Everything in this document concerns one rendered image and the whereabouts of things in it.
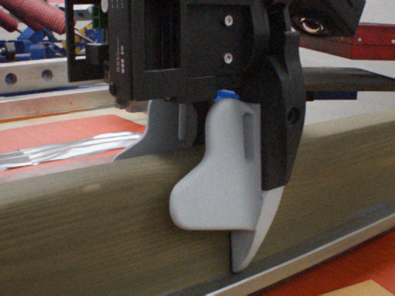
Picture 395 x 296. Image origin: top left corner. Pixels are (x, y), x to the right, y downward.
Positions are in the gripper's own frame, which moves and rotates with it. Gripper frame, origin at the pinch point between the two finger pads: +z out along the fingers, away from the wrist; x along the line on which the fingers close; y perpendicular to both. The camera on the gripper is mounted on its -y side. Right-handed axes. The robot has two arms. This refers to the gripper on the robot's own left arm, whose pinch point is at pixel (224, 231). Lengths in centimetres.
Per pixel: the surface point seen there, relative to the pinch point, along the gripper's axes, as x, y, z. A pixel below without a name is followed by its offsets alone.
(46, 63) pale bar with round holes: -67, -13, -3
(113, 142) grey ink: -35.5, -10.8, 4.2
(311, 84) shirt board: -61, -78, 6
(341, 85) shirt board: -57, -86, 6
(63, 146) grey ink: -37.4, -4.8, 4.2
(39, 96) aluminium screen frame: -60, -9, 1
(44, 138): -45.6, -5.0, 4.9
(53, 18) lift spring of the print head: -103, -28, -11
